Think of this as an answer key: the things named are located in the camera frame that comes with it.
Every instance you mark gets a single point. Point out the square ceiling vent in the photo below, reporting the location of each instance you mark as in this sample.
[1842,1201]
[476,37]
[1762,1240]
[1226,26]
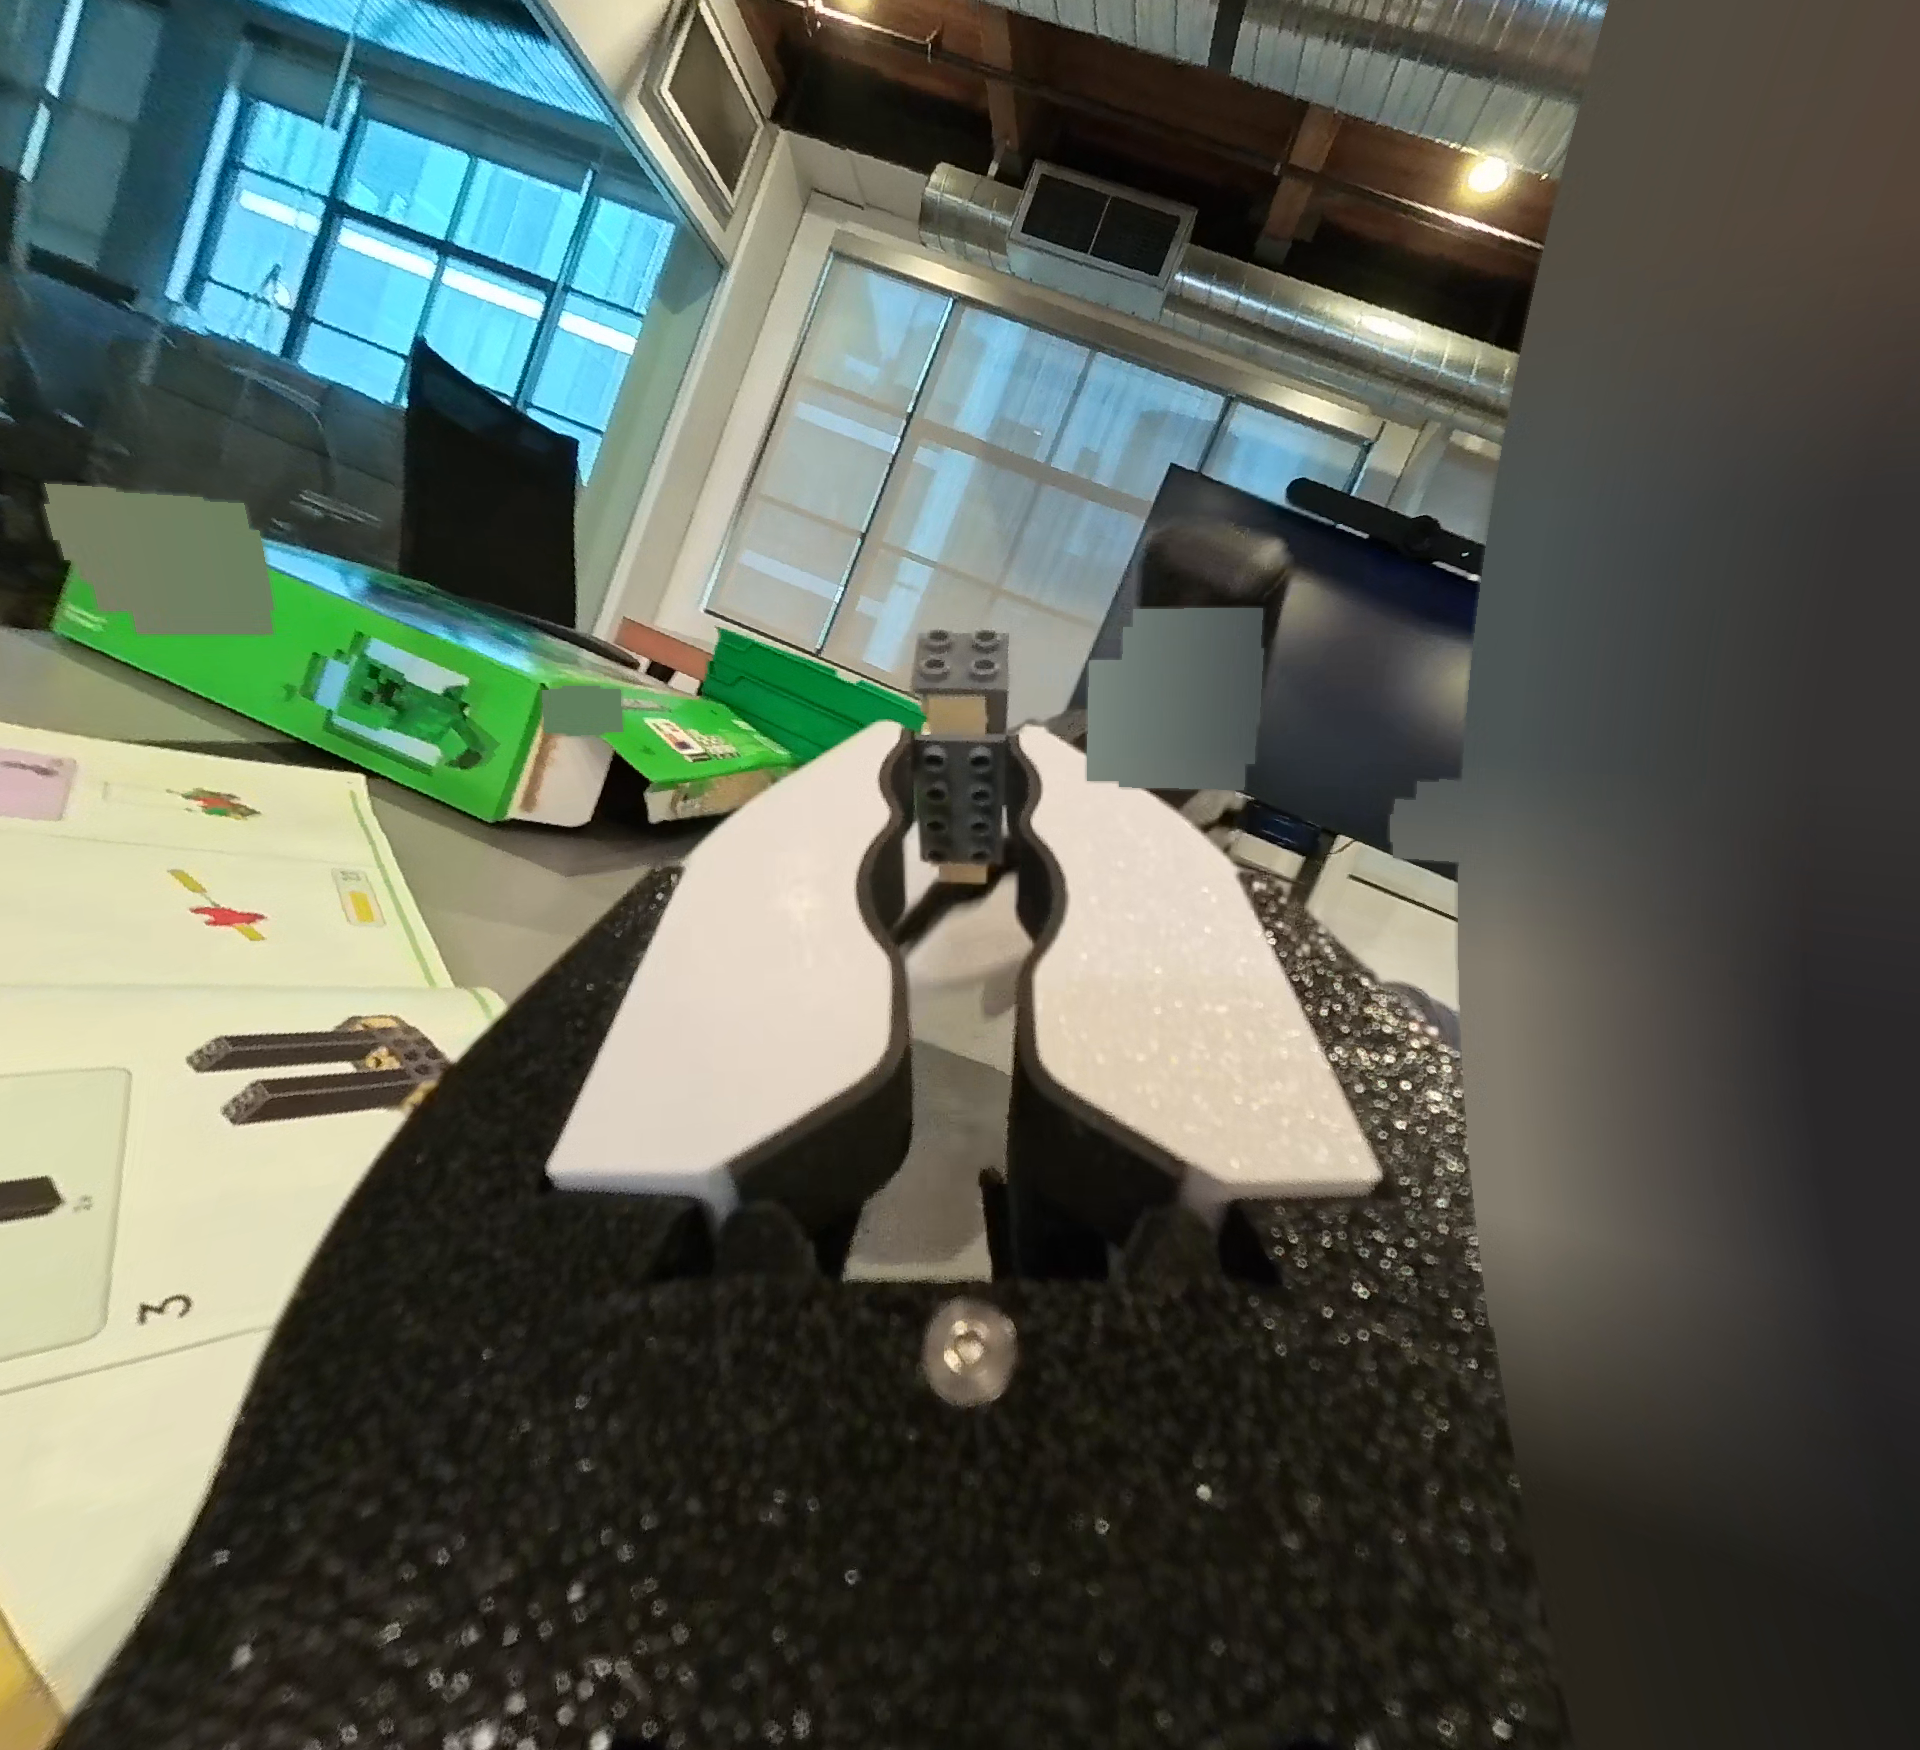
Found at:
[707,99]

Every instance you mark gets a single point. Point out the black display stand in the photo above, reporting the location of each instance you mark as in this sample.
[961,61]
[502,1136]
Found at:
[1298,850]

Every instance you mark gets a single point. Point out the grey desk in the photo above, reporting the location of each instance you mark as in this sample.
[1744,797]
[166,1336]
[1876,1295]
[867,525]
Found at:
[510,863]

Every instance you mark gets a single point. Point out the duct vent grille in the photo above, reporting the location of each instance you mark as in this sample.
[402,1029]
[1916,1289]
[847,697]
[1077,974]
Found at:
[1100,222]

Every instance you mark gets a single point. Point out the dark grey brick yellow tile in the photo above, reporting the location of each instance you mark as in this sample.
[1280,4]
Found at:
[961,665]

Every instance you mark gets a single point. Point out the green cardboard toy box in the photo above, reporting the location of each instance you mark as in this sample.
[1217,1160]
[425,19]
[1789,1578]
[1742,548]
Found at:
[452,759]

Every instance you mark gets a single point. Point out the large black display screen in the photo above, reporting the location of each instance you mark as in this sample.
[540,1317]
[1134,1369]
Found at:
[1379,671]

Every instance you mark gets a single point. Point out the black camera bar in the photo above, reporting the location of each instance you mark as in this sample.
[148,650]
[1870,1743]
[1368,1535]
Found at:
[1395,525]

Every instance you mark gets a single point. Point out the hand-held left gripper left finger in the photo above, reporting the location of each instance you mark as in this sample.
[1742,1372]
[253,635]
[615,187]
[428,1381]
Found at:
[735,997]

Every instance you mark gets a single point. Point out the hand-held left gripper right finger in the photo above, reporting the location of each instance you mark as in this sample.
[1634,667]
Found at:
[1200,1014]

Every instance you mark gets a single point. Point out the green plastic crate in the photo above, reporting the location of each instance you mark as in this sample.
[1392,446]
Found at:
[795,699]

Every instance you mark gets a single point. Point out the large window with blinds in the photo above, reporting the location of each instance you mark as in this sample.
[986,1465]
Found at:
[974,474]

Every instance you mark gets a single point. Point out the open instruction booklet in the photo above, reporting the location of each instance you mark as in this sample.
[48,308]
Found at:
[181,1102]

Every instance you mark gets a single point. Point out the black mesh office chair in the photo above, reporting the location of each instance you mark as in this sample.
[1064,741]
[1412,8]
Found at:
[489,503]

